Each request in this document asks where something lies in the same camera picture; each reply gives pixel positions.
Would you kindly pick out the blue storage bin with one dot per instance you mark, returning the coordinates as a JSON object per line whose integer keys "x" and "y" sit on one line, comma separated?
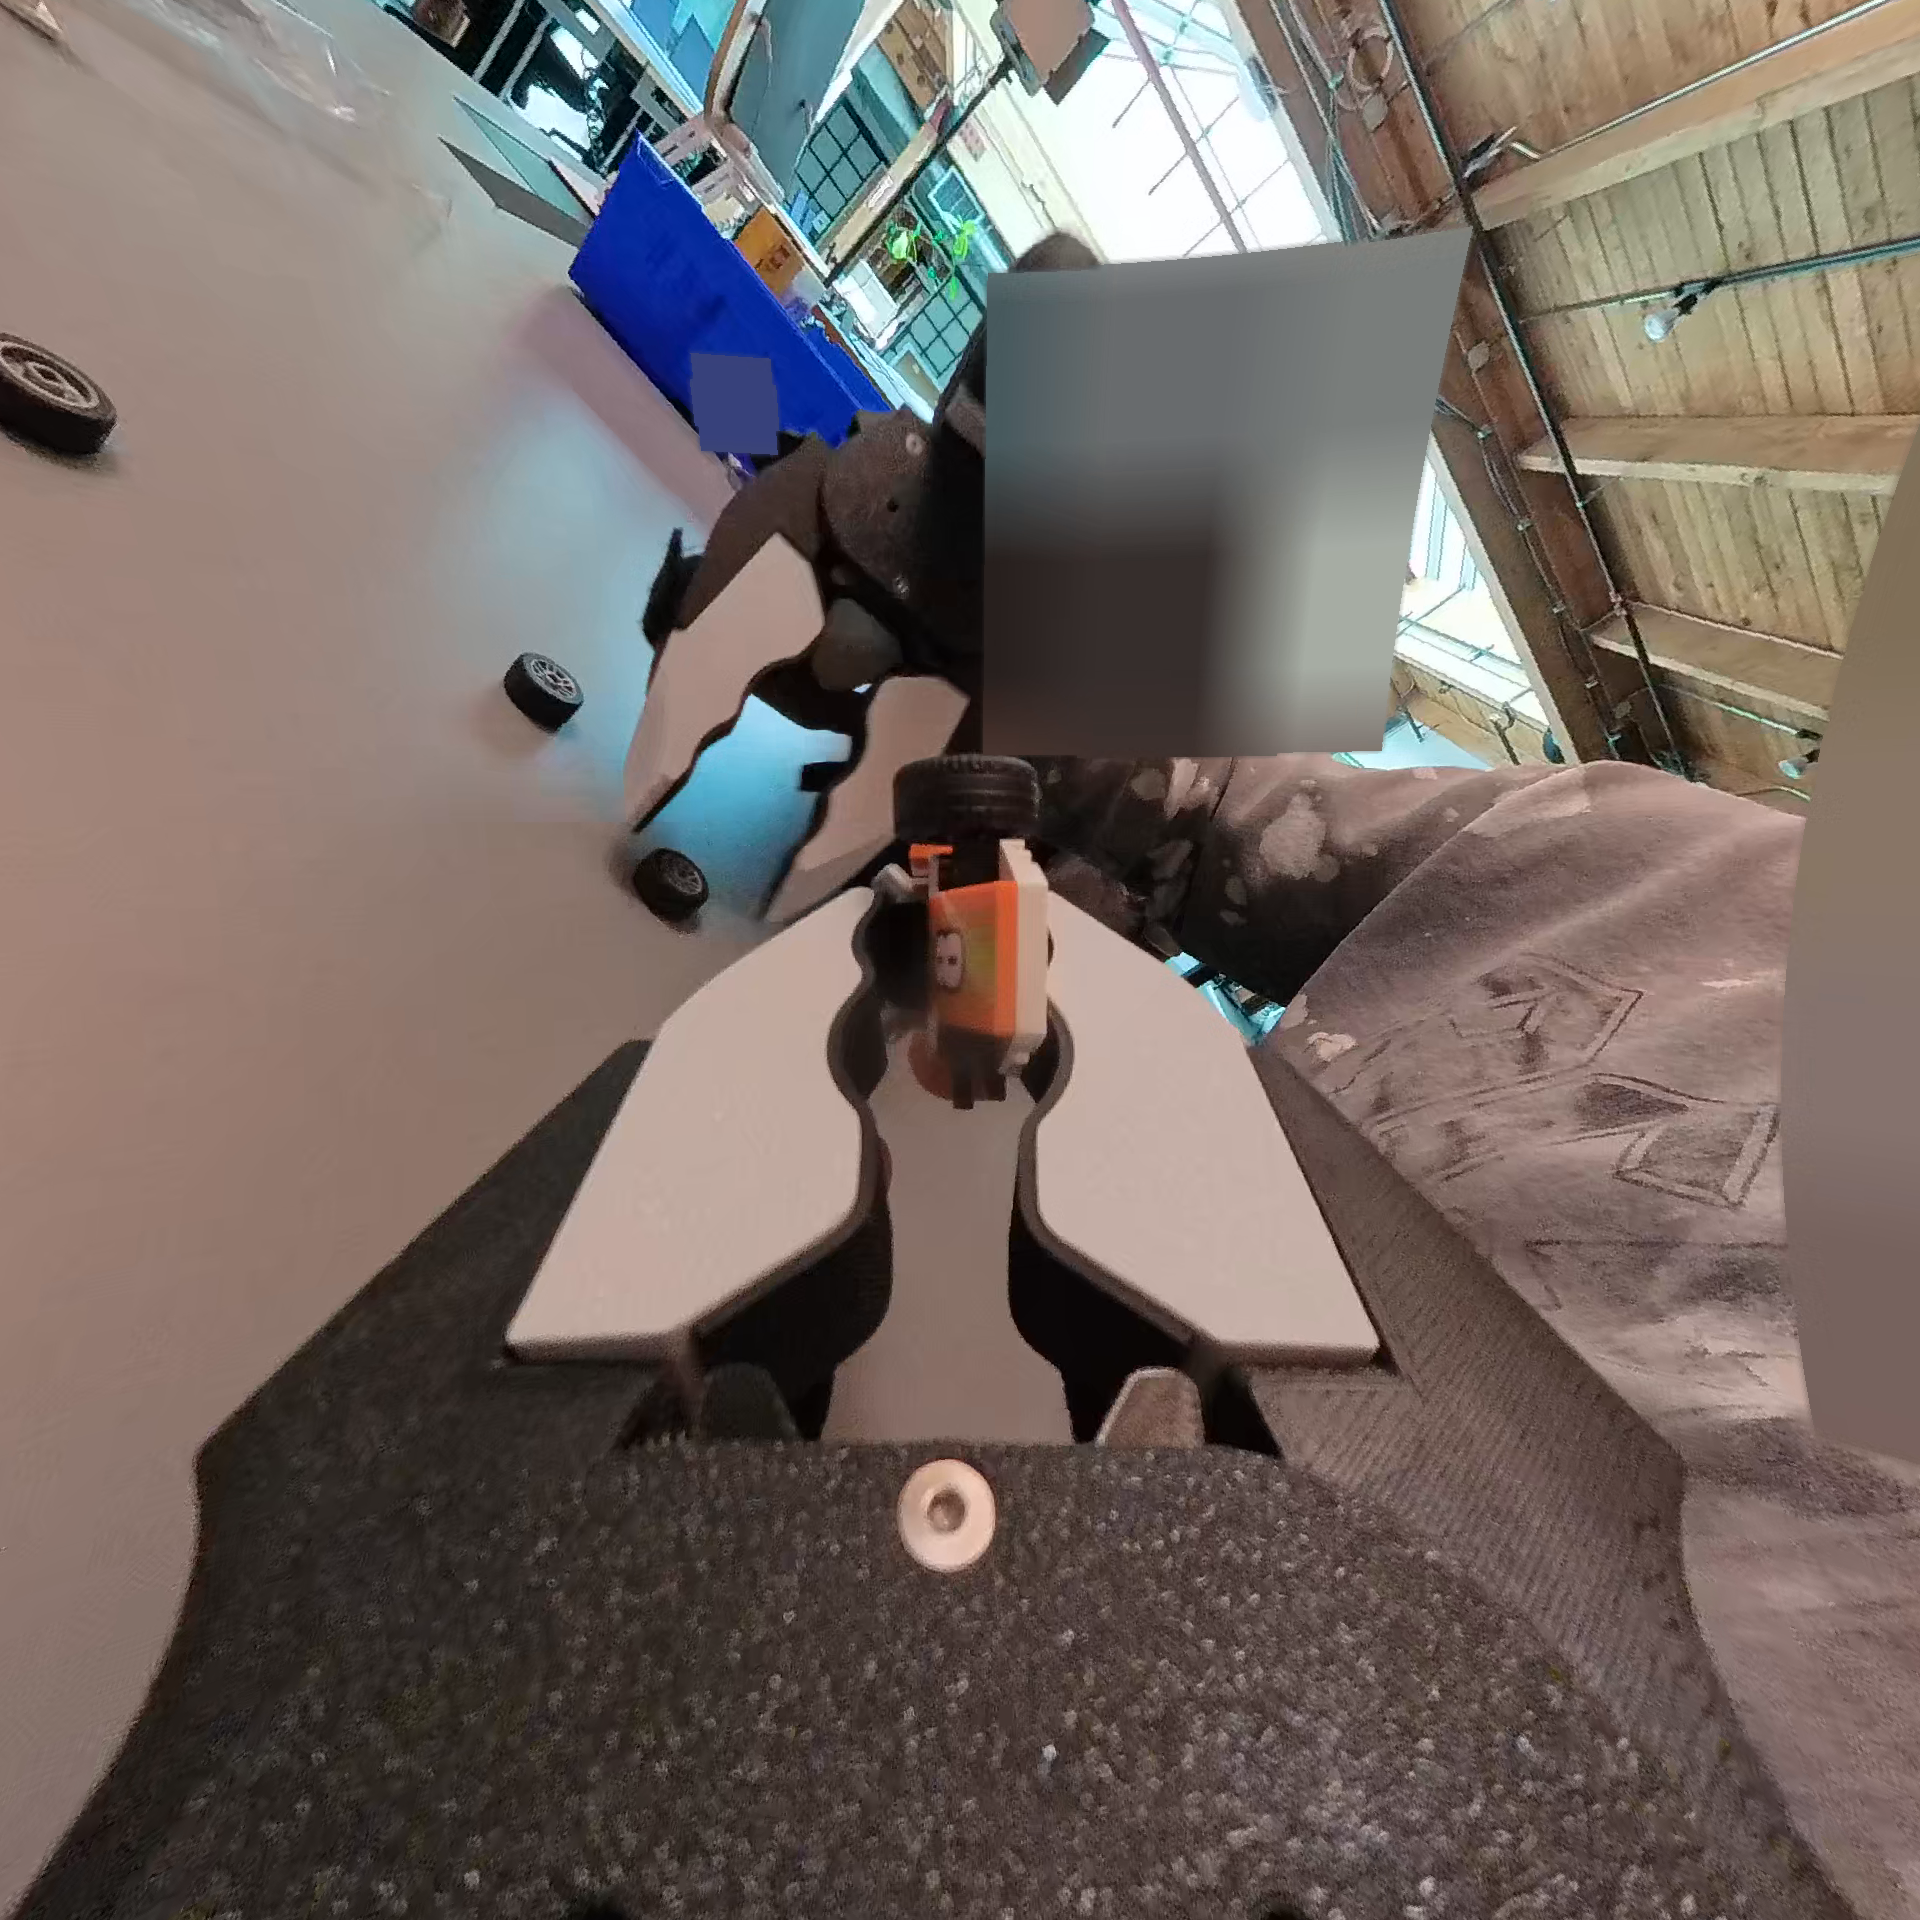
{"x": 706, "y": 300}

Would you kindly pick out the ceiling lamp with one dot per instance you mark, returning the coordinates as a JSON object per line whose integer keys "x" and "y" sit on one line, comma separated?
{"x": 1661, "y": 310}

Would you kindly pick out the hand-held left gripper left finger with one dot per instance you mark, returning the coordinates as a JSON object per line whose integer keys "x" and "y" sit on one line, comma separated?
{"x": 706, "y": 1171}

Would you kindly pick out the wooden beam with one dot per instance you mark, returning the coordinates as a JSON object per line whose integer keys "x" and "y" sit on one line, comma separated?
{"x": 1680, "y": 137}

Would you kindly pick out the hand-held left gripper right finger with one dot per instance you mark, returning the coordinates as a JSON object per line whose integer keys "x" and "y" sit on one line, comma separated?
{"x": 1201, "y": 1171}

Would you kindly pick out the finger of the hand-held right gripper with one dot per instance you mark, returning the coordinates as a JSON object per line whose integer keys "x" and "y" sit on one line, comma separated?
{"x": 720, "y": 662}
{"x": 872, "y": 796}

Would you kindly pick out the orange white lego car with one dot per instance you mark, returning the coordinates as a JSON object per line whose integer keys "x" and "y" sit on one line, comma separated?
{"x": 977, "y": 961}

